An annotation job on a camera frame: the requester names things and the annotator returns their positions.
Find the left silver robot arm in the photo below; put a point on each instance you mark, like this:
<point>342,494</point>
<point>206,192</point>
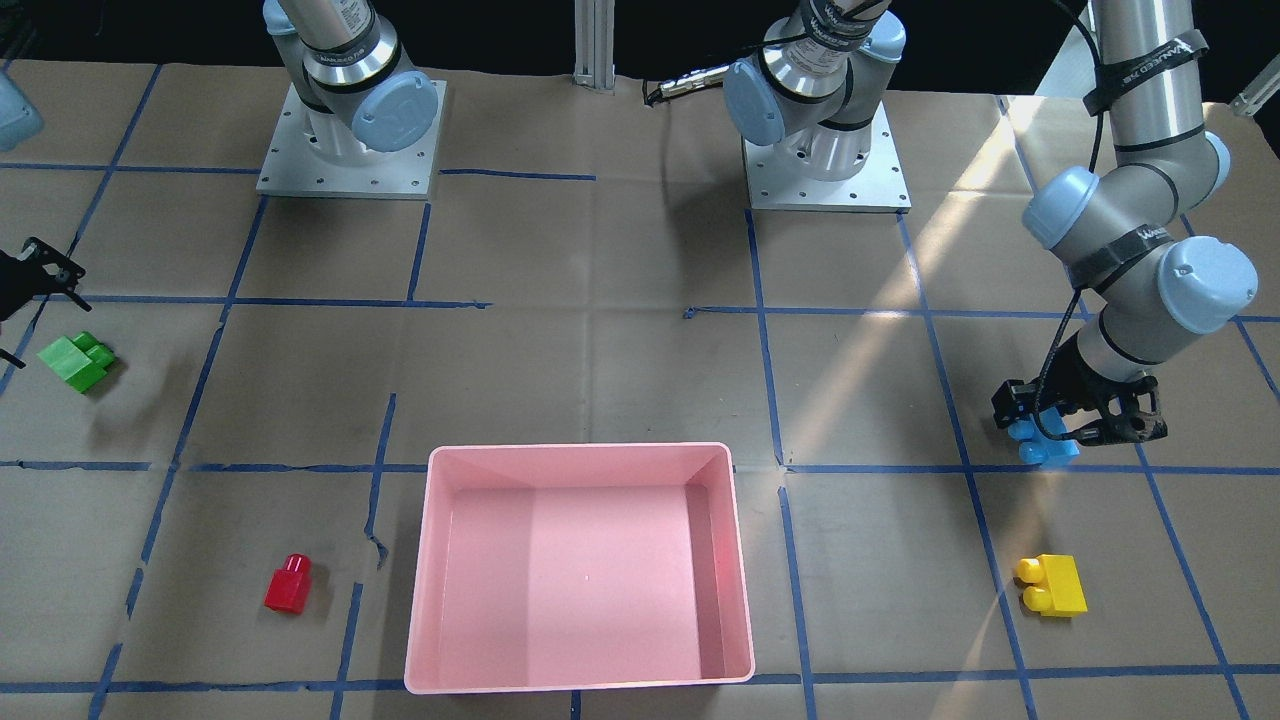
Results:
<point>819,75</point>

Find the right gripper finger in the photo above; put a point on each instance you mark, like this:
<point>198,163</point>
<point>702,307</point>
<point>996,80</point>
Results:
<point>45,271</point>

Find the aluminium frame post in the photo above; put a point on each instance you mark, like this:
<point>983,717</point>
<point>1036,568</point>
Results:
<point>593,45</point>

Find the pink plastic box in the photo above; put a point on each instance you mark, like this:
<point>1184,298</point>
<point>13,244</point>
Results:
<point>573,567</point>

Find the green toy block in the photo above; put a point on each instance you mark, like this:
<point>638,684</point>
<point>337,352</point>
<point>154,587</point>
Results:
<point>81,361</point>

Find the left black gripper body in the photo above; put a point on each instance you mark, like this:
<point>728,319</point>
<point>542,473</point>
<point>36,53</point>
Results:
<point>1076,378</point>

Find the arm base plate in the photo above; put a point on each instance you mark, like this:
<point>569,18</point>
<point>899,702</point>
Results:
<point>825,170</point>
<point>312,154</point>

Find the red toy block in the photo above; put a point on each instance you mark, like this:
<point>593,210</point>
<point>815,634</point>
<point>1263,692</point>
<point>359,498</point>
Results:
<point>290,585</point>

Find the yellow toy block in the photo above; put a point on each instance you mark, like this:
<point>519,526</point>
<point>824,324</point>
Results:
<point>1051,585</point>

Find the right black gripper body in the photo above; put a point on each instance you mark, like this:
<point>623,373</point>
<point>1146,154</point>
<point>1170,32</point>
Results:
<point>12,281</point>

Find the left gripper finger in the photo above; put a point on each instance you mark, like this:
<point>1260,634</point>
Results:
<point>1017,400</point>

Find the blue toy block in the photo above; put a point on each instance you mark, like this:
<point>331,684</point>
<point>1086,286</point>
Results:
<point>1035,448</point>

